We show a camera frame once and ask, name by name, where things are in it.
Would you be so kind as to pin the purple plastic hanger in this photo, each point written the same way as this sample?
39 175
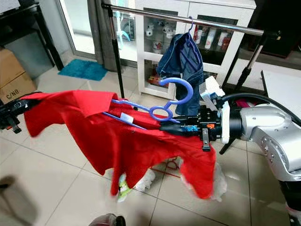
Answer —
178 80
191 29

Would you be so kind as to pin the plain red shirt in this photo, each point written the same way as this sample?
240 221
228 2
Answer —
122 136

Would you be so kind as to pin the printed brown cardboard box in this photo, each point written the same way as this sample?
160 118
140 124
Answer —
16 89

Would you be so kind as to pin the magenta round appliance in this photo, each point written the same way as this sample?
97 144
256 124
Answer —
244 102

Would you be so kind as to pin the plain brown cardboard box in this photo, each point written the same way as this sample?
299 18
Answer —
7 63

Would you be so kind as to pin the grey metal box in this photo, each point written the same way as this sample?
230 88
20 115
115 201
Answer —
28 49

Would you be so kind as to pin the red toy box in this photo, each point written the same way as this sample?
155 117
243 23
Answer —
153 80

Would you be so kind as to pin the white crumpled cloth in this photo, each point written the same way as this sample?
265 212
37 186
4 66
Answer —
218 181
146 179

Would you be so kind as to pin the teal floor mat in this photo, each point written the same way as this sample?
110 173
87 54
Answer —
82 69

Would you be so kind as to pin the dark blue denim garment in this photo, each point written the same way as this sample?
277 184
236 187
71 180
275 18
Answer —
174 61

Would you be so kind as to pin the white cloth green print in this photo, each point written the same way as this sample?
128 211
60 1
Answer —
124 186

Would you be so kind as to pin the black desk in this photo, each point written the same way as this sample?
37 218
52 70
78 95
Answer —
23 16

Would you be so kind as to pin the white framed glass door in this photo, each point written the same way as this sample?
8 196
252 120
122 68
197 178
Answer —
75 23

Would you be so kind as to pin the grey curtain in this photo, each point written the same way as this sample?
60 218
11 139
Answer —
99 33

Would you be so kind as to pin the white glass door cabinet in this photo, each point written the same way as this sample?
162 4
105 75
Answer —
188 5

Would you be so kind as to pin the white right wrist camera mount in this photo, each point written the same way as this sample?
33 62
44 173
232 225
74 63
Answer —
214 92

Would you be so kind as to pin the clothes rack with silver rail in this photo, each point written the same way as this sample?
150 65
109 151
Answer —
169 16

